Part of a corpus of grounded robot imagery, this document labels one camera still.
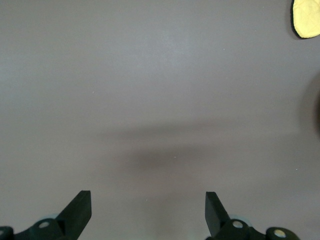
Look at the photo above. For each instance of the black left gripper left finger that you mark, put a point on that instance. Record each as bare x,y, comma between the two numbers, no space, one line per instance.
75,220

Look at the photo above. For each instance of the yellow quilted oven mitt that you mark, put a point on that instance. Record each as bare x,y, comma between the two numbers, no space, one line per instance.
307,20

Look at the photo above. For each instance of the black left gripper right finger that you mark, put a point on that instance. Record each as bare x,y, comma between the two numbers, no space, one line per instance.
217,222

